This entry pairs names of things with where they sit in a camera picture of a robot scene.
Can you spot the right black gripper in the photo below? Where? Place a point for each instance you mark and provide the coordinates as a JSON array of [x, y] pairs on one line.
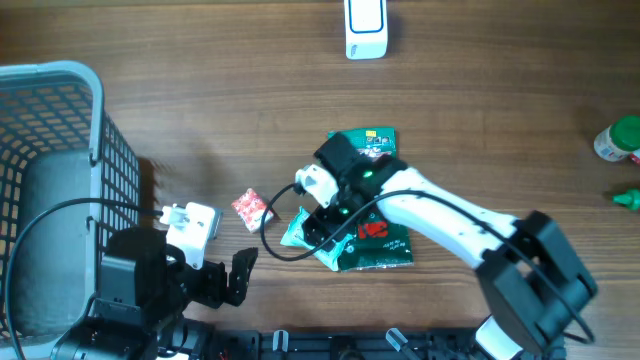
[[316, 225]]

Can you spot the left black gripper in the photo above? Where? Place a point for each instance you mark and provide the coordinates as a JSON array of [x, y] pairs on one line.
[[215, 292]]

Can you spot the mint green tissue pack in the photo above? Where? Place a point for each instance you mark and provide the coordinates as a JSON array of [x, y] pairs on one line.
[[294, 237]]

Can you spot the small red snack box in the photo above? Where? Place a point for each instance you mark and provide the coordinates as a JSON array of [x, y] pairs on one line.
[[251, 207]]

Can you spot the green 3M gloves package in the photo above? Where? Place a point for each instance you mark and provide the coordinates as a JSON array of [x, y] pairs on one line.
[[374, 242]]

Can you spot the green lid jar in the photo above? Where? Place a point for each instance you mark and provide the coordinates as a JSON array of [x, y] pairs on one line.
[[619, 140]]

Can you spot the red sauce bottle green cap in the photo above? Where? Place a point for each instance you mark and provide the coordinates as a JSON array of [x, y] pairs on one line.
[[629, 199]]

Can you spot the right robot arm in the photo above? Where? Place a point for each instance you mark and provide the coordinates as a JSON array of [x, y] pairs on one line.
[[532, 279]]

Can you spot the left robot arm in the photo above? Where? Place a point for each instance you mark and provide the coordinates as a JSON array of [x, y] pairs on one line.
[[144, 287]]

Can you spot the white barcode scanner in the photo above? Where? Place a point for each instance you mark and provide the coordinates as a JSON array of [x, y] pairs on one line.
[[366, 29]]

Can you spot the grey plastic mesh basket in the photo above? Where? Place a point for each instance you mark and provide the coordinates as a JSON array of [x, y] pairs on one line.
[[60, 153]]

